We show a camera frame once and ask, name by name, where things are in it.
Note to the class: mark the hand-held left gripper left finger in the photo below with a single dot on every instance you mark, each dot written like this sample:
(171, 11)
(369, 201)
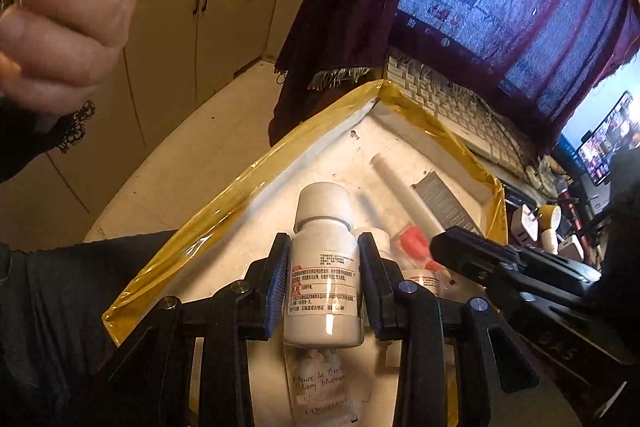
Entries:
(277, 287)

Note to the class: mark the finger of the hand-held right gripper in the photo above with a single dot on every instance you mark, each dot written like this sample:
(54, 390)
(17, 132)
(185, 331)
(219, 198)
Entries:
(465, 252)

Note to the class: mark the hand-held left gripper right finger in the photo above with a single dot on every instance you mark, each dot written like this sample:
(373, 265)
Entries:
(370, 287)

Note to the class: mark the white pill bottle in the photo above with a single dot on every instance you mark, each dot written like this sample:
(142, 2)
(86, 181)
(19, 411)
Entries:
(325, 257)

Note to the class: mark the yellow taped foam box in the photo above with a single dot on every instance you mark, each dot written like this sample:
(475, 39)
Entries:
(240, 217)

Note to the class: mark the small white bottle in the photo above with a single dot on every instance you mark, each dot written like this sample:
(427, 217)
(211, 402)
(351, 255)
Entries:
(380, 239)

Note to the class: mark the red capped small bottle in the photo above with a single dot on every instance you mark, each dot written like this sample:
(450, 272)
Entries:
(412, 244)

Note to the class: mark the grey flat box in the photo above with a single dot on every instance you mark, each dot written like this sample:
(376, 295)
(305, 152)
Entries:
(445, 202)

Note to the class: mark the white power adapter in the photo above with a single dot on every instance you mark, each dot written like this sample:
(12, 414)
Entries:
(522, 227)

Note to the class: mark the long white tube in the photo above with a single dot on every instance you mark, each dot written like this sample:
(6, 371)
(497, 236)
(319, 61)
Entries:
(400, 189)

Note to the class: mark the yellow tape roll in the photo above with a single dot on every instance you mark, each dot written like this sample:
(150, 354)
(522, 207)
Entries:
(549, 217)

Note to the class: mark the clear bag with handwritten label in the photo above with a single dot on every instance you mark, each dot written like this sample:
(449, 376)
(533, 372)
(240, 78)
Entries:
(320, 387)

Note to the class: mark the red microphone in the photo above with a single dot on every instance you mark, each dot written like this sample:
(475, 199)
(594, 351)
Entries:
(567, 202)

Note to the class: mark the white keyboard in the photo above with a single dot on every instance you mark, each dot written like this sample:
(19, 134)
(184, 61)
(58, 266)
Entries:
(450, 102)

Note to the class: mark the black clothing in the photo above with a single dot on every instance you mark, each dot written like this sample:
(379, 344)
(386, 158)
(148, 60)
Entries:
(60, 317)

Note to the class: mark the curved computer monitor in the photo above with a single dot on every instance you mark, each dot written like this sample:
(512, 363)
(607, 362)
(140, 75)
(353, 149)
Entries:
(615, 82)

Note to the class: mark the purple fringed scarf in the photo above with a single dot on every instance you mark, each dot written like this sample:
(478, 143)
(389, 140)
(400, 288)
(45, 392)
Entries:
(340, 32)

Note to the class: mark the cream kitchen cabinet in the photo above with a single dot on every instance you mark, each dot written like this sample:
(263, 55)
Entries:
(225, 22)

